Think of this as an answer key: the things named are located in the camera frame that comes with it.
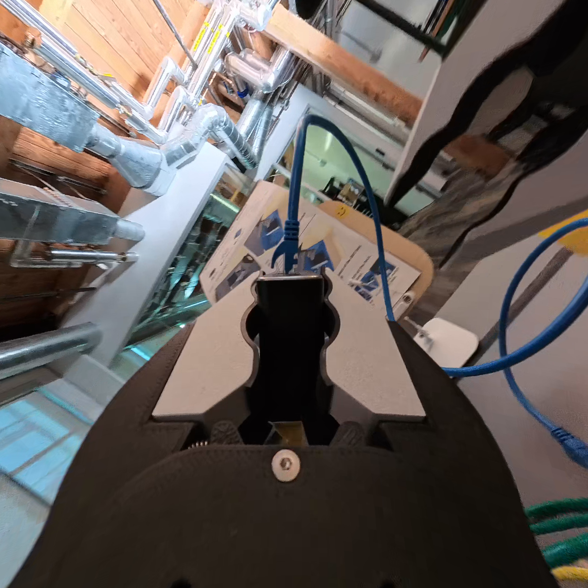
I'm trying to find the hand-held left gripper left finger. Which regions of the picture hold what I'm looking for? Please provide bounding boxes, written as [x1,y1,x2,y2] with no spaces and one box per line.
[151,273,260,423]

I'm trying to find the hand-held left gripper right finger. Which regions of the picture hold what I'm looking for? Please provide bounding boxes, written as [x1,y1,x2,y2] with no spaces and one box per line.
[320,270,428,422]

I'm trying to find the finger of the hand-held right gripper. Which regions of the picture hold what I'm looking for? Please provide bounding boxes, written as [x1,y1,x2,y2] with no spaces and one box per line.
[385,0,588,207]
[440,103,588,268]

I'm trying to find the black ethernet splitter box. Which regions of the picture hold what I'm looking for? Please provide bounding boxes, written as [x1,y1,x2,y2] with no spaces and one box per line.
[254,271,326,446]

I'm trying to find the blue ethernet cable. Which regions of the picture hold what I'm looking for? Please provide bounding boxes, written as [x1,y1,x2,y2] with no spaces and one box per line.
[271,114,588,465]

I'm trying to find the green ethernet cable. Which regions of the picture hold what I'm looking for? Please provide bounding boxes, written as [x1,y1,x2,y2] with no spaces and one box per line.
[525,498,588,568]

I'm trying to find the yellow ethernet cable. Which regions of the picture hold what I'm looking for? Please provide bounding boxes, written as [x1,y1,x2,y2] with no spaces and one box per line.
[550,566,588,586]

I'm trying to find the white sign stand base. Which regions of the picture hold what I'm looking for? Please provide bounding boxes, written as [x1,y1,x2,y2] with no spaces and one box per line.
[411,317,479,368]

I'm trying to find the wooden instruction sign board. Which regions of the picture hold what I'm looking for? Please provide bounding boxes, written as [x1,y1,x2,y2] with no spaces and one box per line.
[199,180,435,322]

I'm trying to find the grey steel pipe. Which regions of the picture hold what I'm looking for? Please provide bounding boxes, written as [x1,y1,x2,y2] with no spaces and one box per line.
[0,322,103,379]

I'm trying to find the silver ventilation pipes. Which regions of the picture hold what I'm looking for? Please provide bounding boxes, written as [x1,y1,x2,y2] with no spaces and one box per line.
[0,0,295,196]

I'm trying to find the galvanised metal duct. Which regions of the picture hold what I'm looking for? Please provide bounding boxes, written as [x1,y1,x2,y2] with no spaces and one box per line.
[0,179,145,269]

